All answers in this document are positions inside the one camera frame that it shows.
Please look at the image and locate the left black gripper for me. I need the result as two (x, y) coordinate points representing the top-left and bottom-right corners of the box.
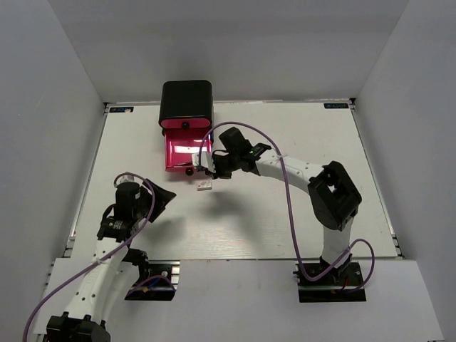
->
(134, 178), (177, 222)

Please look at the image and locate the white eraser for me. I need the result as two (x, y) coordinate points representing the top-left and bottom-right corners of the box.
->
(197, 179), (212, 191)

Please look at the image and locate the pink drawer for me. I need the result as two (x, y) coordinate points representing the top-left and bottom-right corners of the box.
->
(164, 128), (209, 176)
(160, 118), (212, 130)

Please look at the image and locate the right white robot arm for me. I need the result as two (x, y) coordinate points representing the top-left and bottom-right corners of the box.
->
(192, 122), (362, 284)

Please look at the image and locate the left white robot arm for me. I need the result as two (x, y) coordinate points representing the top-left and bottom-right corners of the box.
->
(44, 172), (177, 341)

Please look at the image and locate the black drawer cabinet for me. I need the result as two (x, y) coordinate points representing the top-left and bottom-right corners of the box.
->
(158, 80), (214, 125)

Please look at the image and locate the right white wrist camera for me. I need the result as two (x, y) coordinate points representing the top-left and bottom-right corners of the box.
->
(192, 151), (214, 171)

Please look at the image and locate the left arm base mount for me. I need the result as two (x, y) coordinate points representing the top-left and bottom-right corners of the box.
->
(125, 261), (180, 302)

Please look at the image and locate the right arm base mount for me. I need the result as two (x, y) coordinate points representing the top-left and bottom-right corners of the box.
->
(293, 262), (366, 304)

